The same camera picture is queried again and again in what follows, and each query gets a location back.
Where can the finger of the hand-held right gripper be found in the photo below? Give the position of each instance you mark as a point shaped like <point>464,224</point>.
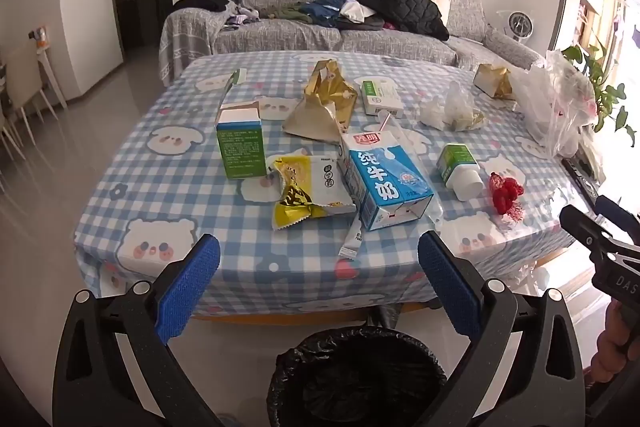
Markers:
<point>612,208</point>
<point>582,227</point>

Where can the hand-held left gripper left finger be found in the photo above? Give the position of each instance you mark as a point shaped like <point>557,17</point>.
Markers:
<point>192,279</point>

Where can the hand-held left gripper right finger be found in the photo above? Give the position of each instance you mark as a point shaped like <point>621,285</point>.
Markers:
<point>447,282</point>

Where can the blue white milk carton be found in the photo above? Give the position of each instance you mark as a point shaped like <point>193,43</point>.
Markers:
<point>385,187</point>

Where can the black lined trash bin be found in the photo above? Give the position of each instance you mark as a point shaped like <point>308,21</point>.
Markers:
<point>350,382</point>

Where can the clear bag with gold wrappers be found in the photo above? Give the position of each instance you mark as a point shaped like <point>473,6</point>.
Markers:
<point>462,109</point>

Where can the white green medicine box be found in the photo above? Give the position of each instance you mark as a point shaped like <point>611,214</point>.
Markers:
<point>382,97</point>

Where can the person's right hand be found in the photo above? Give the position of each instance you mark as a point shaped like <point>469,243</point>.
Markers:
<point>620,347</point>

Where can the red wrapper scraps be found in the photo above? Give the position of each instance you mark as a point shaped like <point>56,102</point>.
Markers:
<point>505,194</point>

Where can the blue checked tablecloth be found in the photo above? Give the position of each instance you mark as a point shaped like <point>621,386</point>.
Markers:
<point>175,187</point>

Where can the grey sachet stick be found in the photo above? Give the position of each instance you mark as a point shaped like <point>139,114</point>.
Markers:
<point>350,242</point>

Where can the green white small bottle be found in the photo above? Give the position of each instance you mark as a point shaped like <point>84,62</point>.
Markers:
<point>457,169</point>

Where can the clear plastic bags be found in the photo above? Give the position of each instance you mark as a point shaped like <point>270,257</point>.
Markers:
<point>550,107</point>

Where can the green potted plant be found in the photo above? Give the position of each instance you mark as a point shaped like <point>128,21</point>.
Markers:
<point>597,72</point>

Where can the tall green open carton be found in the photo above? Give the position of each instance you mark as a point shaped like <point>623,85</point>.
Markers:
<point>240,147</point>

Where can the yellow snack packet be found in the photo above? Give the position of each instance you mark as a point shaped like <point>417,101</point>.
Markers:
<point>310,187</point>

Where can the crumpled white tissue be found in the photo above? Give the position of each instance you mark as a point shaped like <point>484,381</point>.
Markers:
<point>432,114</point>

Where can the hanging laundry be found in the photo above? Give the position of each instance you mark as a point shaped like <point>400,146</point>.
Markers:
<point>620,12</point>

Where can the white desk fan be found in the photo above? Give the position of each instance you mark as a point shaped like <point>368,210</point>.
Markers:
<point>517,26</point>

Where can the gold foil bag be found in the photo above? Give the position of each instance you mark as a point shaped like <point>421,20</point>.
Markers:
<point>320,107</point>

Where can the beige dining chair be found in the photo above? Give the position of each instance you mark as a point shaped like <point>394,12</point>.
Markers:
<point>30,77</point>
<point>7,132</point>

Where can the grey patterned sofa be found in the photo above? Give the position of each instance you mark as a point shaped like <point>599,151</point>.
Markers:
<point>300,38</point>

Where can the striped cloth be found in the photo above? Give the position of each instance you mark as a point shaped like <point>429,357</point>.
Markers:
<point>239,17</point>

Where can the dark flat garment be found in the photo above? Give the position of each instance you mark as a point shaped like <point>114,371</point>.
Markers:
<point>360,24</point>

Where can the olive green garment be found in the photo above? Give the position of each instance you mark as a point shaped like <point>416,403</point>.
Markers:
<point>282,12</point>

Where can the black quilted jacket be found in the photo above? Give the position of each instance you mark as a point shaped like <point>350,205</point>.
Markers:
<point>405,2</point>

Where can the white garment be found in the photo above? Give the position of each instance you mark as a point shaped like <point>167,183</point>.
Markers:
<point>357,9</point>

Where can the small orange white item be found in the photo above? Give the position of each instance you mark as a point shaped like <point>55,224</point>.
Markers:
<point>40,36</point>

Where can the blue garment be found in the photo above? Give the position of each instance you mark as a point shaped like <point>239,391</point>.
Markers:
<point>325,7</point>

